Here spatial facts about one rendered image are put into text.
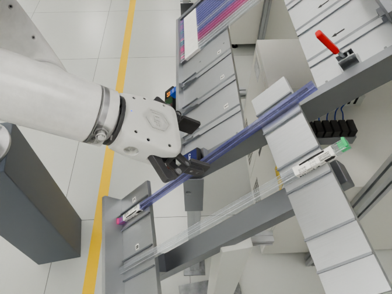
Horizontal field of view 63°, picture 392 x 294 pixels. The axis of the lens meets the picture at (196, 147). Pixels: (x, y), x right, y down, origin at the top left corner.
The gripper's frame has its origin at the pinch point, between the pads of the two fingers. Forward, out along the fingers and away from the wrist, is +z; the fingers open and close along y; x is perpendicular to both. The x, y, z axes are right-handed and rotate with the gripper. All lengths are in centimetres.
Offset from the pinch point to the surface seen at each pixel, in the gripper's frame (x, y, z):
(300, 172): -12.6, -11.5, 6.6
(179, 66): 17, 51, 16
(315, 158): -15.3, -10.7, 6.9
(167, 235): 84, 25, 50
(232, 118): 4.1, 17.4, 17.6
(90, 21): 106, 207, 16
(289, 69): 1, 56, 57
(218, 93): 6.4, 29.0, 18.1
